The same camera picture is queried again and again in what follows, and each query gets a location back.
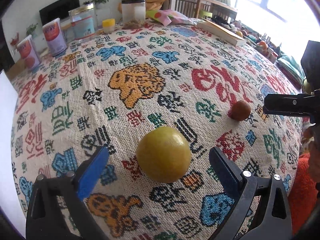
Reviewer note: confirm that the pink white can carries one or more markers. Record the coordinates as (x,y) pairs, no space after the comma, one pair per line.
(54,37)
(27,51)

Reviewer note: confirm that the small yellow-green fruit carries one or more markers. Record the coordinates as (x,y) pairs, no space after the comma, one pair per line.
(164,155)

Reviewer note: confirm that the clear jar gold lid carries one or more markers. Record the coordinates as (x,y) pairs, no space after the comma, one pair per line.
(84,21)

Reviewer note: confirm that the folded teal cloth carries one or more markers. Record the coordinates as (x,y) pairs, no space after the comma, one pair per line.
(291,69)

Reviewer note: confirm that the pile of walnuts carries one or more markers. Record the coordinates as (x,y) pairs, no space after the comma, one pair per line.
(133,24)

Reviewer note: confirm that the fruit basket on side table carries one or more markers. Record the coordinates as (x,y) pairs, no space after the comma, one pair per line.
(253,41)

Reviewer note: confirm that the red fuzzy sleeve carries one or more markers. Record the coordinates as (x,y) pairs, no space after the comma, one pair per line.
(303,195)

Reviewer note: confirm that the black television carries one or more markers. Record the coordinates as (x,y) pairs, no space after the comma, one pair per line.
(59,9)

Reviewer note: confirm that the pink white can right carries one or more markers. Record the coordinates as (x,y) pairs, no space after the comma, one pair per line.
(54,37)

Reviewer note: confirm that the pink white can left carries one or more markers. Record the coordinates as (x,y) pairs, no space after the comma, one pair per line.
(27,51)

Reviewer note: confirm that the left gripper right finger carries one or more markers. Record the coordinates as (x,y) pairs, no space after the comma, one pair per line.
(272,219)

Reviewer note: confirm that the patterned woven table cloth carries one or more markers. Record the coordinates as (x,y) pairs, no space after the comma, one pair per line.
(115,88)

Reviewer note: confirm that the orange cover book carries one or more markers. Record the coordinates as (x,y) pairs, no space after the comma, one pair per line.
(222,33)

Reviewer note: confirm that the small dark red fruit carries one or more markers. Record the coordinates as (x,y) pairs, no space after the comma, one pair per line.
(240,111)

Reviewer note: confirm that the clear jar black lid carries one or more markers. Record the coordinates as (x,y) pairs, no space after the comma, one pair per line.
(137,13)

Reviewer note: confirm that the pink snack bag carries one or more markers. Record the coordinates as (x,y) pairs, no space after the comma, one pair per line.
(167,17)

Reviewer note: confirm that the small yellow cup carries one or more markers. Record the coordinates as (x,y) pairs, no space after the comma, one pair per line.
(108,25)

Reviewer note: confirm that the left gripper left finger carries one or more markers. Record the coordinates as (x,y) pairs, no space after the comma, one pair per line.
(44,217)

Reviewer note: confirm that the white cardboard box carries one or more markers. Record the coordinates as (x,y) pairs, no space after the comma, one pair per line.
(10,203)

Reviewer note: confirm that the wooden slat bench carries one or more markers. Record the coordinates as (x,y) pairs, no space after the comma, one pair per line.
(198,8)

